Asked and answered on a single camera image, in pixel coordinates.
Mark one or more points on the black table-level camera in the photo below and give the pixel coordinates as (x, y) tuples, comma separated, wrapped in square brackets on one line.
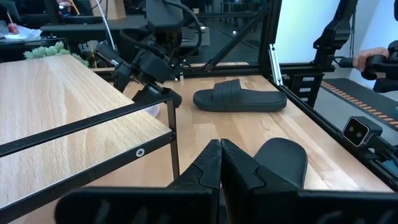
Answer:
[(357, 132)]

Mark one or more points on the black mat orange stripes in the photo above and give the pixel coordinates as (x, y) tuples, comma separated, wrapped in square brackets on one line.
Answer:
[(363, 96)]

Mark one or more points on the wooden shelf black metal frame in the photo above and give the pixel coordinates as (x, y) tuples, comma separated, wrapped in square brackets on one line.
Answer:
[(62, 93)]

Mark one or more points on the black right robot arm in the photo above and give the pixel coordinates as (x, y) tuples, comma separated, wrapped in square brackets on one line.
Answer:
[(164, 15)]

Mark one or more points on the black background desk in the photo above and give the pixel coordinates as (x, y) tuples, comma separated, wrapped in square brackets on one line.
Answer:
[(93, 28)]

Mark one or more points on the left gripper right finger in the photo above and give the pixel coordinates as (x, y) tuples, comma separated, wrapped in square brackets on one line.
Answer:
[(248, 193)]

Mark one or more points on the black box white labels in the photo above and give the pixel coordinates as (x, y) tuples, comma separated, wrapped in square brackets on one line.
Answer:
[(306, 88)]

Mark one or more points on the person's hand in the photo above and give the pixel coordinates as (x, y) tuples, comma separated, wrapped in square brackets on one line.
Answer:
[(367, 57)]

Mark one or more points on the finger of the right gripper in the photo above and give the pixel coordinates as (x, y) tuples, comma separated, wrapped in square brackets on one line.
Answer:
[(122, 76), (169, 100)]

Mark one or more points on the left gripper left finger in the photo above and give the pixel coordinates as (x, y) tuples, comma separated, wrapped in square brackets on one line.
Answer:
[(192, 199)]

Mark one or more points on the pale green bushy plant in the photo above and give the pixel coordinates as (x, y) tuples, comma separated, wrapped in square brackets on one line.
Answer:
[(46, 51)]

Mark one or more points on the black rubber slide sandal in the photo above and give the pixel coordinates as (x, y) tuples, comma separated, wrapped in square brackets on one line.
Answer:
[(239, 99), (286, 155)]

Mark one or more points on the silver aluminium bracket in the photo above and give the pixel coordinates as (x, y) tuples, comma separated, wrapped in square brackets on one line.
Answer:
[(276, 65)]

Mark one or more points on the black aluminium rig frame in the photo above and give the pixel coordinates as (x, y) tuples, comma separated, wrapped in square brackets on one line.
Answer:
[(269, 31)]

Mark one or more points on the red cup with straw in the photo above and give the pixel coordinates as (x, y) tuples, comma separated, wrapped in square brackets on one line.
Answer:
[(13, 28)]

